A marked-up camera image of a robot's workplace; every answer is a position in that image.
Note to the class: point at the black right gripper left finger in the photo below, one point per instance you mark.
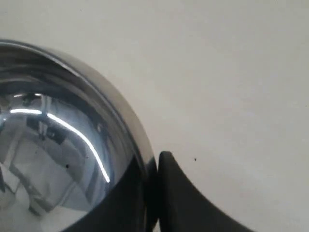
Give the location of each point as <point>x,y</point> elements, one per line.
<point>131,206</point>

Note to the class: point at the smooth stainless steel bowl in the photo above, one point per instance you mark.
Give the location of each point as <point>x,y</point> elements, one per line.
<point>67,136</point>

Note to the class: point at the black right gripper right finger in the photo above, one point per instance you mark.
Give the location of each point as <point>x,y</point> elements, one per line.
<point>183,208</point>

